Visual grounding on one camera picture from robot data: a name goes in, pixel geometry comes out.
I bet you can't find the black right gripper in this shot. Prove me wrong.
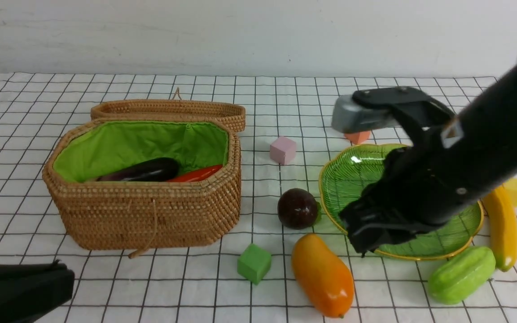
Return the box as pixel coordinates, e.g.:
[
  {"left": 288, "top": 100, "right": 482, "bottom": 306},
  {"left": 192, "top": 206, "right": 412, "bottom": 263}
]
[{"left": 339, "top": 147, "right": 476, "bottom": 255}]

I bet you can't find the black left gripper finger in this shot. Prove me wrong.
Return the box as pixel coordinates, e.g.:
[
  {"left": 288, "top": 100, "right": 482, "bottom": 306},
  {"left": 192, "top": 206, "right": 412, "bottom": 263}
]
[{"left": 0, "top": 261, "right": 74, "bottom": 323}]

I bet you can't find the yellow plastic banana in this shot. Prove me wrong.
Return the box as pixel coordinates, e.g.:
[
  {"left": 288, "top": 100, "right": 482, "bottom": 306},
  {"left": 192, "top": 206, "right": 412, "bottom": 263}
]
[{"left": 482, "top": 185, "right": 517, "bottom": 272}]

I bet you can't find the green plastic star fruit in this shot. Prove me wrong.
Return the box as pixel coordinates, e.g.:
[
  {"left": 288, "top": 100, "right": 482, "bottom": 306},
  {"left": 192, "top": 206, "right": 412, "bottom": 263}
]
[{"left": 428, "top": 246, "right": 496, "bottom": 305}]

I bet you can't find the dark purple passion fruit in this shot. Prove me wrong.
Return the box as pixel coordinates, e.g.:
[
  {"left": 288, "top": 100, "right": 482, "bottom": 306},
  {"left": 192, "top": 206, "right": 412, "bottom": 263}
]
[{"left": 277, "top": 188, "right": 320, "bottom": 230}]

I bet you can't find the orange plastic mango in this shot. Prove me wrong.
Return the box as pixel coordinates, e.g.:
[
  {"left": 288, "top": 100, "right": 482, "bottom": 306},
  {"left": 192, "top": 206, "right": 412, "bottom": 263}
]
[{"left": 291, "top": 233, "right": 355, "bottom": 318}]

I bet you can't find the purple plastic eggplant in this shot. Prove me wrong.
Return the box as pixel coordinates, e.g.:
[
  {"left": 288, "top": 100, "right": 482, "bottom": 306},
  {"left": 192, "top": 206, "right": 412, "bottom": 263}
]
[{"left": 88, "top": 157, "right": 180, "bottom": 182}]

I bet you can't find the orange plastic carrot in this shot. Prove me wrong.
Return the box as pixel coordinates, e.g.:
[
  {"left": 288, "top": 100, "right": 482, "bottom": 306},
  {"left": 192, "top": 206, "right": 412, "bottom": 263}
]
[{"left": 167, "top": 164, "right": 223, "bottom": 183}]

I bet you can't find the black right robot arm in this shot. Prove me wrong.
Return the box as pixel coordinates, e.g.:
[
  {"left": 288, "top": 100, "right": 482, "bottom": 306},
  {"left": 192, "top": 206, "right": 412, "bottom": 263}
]
[{"left": 332, "top": 65, "right": 517, "bottom": 255}]

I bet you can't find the green glass leaf plate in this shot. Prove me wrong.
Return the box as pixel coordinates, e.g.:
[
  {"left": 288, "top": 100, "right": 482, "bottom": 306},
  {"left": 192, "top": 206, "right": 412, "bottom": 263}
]
[{"left": 319, "top": 144, "right": 484, "bottom": 261}]

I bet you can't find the orange foam cube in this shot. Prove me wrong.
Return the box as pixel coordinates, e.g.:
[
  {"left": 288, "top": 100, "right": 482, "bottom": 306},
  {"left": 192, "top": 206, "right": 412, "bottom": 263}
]
[{"left": 343, "top": 131, "right": 372, "bottom": 145}]

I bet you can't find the yellow foam cube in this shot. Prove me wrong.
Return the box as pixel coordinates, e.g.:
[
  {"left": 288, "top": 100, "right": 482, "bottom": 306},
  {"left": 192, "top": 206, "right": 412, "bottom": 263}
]
[{"left": 503, "top": 177, "right": 517, "bottom": 208}]

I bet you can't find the pink foam cube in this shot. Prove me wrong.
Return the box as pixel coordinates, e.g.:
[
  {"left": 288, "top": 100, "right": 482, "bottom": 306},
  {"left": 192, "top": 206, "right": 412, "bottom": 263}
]
[{"left": 269, "top": 136, "right": 296, "bottom": 165}]

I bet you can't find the white checkered tablecloth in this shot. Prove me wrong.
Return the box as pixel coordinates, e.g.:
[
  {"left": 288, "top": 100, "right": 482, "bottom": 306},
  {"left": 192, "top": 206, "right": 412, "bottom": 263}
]
[{"left": 0, "top": 72, "right": 495, "bottom": 323}]

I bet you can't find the woven rattan basket green lining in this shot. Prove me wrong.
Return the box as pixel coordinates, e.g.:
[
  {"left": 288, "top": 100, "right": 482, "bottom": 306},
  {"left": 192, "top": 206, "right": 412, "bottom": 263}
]
[{"left": 42, "top": 118, "right": 242, "bottom": 251}]

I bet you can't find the green foam cube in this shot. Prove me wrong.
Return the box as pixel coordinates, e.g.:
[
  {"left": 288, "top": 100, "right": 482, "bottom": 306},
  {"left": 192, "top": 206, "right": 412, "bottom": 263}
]
[{"left": 237, "top": 243, "right": 272, "bottom": 285}]

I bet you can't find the woven rattan basket lid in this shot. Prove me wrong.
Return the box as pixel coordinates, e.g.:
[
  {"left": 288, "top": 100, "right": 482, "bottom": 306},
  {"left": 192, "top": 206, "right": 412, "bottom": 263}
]
[{"left": 90, "top": 90, "right": 246, "bottom": 132}]

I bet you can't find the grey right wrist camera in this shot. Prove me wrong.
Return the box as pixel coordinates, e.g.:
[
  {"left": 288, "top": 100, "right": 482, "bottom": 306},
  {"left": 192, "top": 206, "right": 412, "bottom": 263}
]
[{"left": 331, "top": 86, "right": 456, "bottom": 148}]

